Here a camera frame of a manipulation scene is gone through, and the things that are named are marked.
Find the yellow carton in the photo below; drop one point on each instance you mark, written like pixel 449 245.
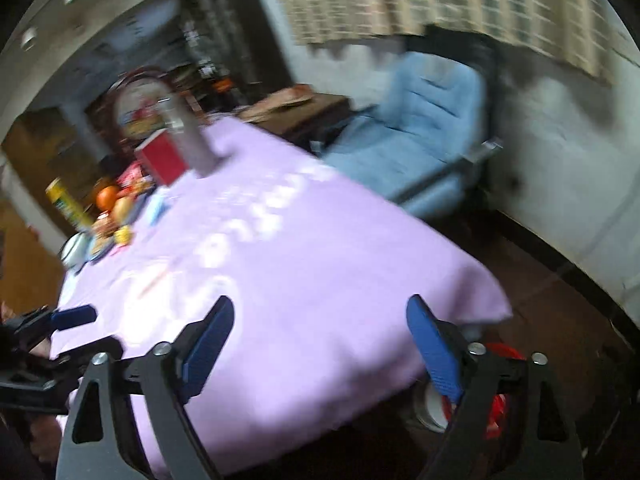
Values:
pixel 67 202

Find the white round container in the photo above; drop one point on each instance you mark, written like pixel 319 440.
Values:
pixel 75 252

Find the red snack packet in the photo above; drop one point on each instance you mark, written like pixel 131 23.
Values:
pixel 132 177

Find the round embroidered wooden screen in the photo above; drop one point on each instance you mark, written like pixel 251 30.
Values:
pixel 135 110

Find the tan cloth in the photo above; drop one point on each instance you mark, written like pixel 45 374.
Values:
pixel 280 97

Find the blue chair cushion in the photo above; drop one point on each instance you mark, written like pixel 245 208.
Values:
pixel 425 125

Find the purple printed tablecloth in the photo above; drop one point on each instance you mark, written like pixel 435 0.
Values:
pixel 300 260

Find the dark wooden side table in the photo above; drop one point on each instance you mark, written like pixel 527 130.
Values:
pixel 310 117

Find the stainless steel bottle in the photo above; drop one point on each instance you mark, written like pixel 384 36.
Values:
pixel 192 145

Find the blue face masks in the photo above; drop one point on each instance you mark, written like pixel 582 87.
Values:
pixel 160 207

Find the black office chair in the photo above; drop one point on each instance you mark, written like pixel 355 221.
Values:
pixel 470 45

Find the trash bin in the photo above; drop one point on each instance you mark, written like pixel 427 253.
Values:
pixel 502 410

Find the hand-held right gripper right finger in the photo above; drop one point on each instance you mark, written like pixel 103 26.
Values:
pixel 435 355

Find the orange fruit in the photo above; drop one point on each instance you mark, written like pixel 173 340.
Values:
pixel 107 197

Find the yellow apple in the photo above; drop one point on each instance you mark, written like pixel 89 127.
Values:
pixel 122 208

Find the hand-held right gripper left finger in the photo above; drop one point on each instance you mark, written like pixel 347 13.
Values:
pixel 205 345

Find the red and white box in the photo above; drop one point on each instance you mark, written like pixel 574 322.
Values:
pixel 162 157

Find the orange wooden door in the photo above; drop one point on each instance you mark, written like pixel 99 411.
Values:
pixel 25 260

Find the blue plate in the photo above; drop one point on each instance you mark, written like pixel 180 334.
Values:
pixel 97 255

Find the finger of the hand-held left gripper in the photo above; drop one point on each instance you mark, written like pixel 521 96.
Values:
pixel 102 347
pixel 75 316

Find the pastries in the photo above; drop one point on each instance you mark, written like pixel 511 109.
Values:
pixel 102 237

